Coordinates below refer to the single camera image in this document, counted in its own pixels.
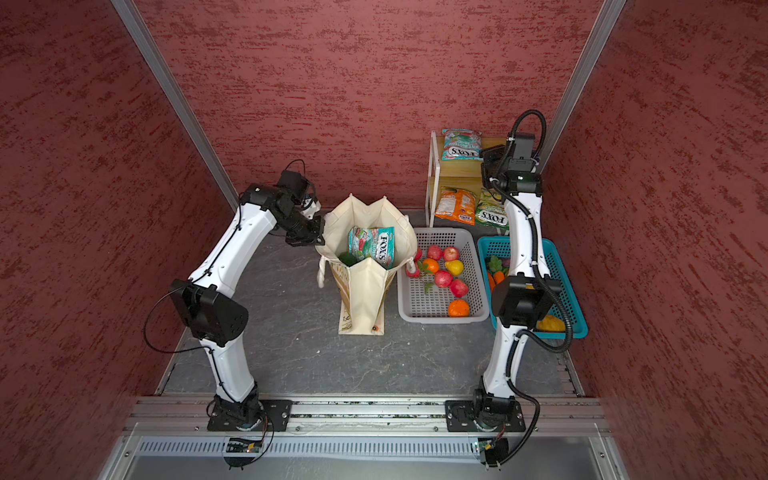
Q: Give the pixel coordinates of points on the white wooden two-tier shelf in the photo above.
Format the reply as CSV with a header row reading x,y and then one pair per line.
x,y
464,174

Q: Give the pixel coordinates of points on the red apple back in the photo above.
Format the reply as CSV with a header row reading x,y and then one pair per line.
x,y
434,252

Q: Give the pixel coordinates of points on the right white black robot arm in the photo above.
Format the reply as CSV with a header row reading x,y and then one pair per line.
x,y
525,295

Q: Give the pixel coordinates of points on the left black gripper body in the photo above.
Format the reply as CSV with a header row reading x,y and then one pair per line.
x,y
300,229

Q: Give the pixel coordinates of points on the green bell pepper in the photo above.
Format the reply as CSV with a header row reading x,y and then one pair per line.
x,y
348,259

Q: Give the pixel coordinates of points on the aluminium rail frame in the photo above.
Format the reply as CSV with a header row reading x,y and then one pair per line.
x,y
400,427

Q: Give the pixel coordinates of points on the teal plastic vegetable basket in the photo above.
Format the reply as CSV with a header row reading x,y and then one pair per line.
x,y
498,246

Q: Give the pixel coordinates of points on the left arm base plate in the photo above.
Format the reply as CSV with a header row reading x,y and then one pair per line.
x,y
250,416

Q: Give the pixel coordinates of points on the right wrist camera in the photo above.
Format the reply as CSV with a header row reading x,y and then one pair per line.
x,y
522,146

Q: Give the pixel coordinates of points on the yellow fruit in white basket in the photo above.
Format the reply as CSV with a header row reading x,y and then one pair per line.
x,y
454,267

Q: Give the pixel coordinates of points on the small orange persimmon fruit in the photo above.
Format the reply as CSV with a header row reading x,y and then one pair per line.
x,y
430,266

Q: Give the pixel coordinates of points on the orange carrot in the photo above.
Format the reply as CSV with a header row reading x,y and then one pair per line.
x,y
495,278

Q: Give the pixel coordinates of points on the yellow potato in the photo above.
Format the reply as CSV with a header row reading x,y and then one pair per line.
x,y
551,324

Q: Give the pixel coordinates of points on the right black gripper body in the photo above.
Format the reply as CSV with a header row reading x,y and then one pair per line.
x,y
495,164

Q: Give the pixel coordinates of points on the cream floral tote bag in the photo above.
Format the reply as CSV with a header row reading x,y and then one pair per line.
x,y
363,286

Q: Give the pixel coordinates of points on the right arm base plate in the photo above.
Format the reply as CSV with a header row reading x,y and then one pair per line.
x,y
484,417

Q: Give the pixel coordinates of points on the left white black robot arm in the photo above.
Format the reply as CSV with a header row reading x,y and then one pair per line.
x,y
205,301

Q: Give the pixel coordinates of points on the teal fox's candy bag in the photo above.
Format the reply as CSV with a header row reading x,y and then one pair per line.
x,y
375,243
461,145

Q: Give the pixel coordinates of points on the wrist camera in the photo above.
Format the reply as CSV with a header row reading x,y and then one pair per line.
x,y
522,146
298,188

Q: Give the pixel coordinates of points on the orange snack bag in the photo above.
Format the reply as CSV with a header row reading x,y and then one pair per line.
x,y
457,205

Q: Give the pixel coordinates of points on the white plastic fruit basket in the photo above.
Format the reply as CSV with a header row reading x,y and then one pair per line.
x,y
421,301

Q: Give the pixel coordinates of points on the small red fruit front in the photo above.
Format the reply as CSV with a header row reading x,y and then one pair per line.
x,y
458,288

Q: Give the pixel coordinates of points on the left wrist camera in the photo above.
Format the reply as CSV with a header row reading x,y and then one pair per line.
x,y
298,188

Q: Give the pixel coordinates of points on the green Fox's candy bag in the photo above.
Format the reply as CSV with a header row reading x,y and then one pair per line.
x,y
489,212

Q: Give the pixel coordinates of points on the pink apple middle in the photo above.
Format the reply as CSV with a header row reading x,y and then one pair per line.
x,y
442,279

